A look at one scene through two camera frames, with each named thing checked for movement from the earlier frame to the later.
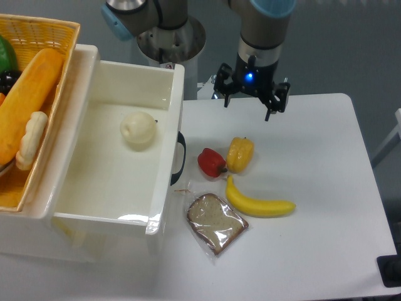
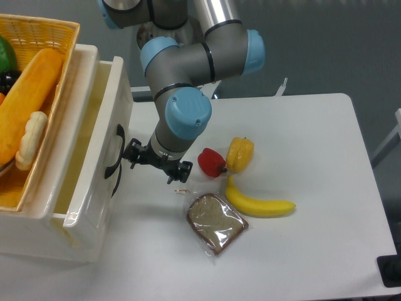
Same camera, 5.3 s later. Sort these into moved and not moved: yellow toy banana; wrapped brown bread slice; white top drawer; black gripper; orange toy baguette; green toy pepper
Moved: black gripper; white top drawer
Not moved: orange toy baguette; green toy pepper; yellow toy banana; wrapped brown bread slice
